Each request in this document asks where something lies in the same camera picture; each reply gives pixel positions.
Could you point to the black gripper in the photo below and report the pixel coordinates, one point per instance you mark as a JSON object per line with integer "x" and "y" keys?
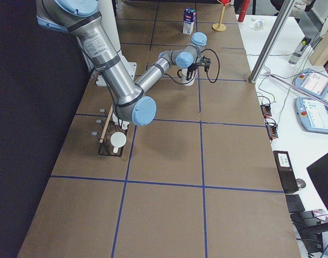
{"x": 192, "y": 68}

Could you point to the white smiley face mug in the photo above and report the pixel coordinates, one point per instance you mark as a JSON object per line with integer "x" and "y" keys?
{"x": 187, "y": 76}

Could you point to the blue white milk carton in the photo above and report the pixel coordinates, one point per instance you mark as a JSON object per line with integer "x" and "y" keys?
{"x": 188, "y": 20}

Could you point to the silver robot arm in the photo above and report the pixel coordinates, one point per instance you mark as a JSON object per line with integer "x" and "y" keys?
{"x": 83, "y": 19}

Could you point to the wooden mug tree stand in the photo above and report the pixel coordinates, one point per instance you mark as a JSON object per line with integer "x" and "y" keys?
{"x": 220, "y": 27}

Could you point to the red fire extinguisher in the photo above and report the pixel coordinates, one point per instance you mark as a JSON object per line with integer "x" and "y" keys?
{"x": 243, "y": 11}

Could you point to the white ribbed mug left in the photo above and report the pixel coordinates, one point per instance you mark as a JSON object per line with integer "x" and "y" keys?
{"x": 118, "y": 140}

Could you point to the clear water bottle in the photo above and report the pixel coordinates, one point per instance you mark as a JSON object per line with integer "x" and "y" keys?
{"x": 301, "y": 47}

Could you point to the teach pendant far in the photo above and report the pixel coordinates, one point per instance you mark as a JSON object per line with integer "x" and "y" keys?
{"x": 312, "y": 82}

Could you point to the teach pendant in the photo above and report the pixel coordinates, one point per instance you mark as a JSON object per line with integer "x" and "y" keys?
{"x": 312, "y": 82}
{"x": 312, "y": 115}

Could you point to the teach pendant near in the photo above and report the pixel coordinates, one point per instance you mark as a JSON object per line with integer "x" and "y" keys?
{"x": 312, "y": 115}

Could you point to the black box with label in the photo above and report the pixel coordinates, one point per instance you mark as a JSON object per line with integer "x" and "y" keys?
{"x": 285, "y": 170}

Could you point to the black monitor corner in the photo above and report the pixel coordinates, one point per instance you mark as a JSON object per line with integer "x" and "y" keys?
{"x": 318, "y": 173}

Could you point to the aluminium frame post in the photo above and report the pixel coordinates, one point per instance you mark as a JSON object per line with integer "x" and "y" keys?
{"x": 271, "y": 39}

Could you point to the black wire mug rack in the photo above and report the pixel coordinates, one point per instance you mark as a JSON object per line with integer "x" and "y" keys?
{"x": 109, "y": 126}

